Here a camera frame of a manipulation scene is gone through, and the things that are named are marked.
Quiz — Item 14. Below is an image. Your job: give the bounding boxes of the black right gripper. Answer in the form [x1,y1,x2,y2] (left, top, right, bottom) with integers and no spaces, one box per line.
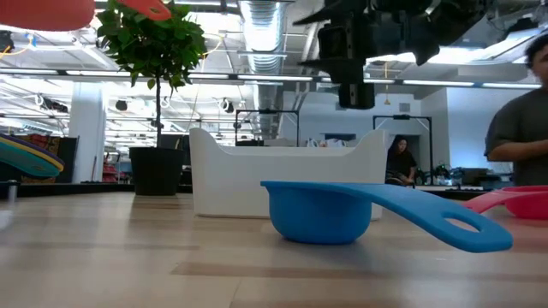
[295,0,489,110]

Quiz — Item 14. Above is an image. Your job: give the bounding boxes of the white plastic basket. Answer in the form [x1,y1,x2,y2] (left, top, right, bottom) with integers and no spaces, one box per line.
[188,127,390,222]

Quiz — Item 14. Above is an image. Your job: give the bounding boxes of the blue measuring cup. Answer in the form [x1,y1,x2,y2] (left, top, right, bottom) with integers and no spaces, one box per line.
[260,181,514,254]

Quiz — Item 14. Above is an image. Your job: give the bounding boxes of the red measuring cup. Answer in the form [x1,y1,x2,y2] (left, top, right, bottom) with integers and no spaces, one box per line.
[462,185,548,221]

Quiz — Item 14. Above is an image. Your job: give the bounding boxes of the orange measuring cup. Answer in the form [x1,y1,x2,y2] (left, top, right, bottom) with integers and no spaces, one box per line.
[0,0,172,32]

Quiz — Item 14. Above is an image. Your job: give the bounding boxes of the teal measuring cup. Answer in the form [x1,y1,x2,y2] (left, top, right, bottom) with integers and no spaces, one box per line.
[0,143,61,179]

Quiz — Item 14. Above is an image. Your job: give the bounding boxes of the white floral bag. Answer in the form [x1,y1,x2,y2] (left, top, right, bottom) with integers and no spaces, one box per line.
[306,137,348,149]

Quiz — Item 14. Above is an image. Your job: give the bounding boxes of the long ceiling light strip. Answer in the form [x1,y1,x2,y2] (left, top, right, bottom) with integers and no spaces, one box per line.
[0,67,543,91]

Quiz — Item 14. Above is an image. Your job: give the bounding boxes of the person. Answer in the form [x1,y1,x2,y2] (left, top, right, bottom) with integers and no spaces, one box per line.
[386,134,419,186]
[485,33,548,187]

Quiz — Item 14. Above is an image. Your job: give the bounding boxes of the background black robot arms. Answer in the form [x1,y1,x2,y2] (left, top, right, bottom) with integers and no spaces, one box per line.
[417,162,462,187]

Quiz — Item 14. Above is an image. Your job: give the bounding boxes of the dark background desk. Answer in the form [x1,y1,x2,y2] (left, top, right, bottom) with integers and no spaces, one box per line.
[460,167,515,189]

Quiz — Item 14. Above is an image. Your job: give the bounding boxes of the black computer monitor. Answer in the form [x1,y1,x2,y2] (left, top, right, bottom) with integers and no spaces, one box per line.
[158,133,192,151]

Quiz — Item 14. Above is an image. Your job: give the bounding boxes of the green plant in black pot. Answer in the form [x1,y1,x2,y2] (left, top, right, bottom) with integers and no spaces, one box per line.
[96,0,207,197]

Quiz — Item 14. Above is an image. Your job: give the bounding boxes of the white pillar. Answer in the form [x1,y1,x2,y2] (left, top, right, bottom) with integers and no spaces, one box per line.
[68,81,108,184]

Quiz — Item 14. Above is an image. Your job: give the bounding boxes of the black panel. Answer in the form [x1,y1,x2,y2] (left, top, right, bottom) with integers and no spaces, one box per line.
[55,135,80,184]

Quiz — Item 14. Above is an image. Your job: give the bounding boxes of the yellow hanging cord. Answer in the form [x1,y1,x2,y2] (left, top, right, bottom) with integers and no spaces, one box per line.
[383,62,391,106]

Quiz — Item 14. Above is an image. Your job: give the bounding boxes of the black metal frame rig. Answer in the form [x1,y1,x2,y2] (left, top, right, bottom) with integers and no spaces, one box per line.
[372,114,433,186]
[234,109,301,149]

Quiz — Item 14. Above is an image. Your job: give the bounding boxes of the silver ventilation duct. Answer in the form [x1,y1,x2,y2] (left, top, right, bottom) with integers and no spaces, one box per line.
[237,0,287,140]

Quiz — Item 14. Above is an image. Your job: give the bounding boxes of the black aluminium table frame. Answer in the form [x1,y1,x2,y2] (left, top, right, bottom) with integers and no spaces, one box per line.
[0,181,548,201]

